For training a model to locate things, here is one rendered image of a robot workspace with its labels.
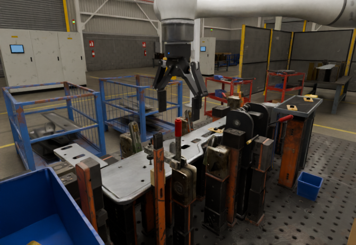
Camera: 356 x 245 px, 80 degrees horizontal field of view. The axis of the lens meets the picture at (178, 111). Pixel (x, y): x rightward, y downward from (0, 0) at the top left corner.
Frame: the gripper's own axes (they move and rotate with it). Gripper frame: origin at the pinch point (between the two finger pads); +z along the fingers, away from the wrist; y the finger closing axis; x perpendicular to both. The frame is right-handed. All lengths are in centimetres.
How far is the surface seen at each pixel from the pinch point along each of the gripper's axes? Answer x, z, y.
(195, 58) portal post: -377, 4, 275
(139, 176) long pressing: 8.2, 23.4, 10.4
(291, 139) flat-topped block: -65, 25, -19
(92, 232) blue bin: 36.6, 7.3, -15.5
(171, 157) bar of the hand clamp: 0.5, 16.3, 2.3
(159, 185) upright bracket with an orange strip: 10.7, 19.6, -2.3
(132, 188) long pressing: 13.6, 23.4, 7.0
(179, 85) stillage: -200, 35, 173
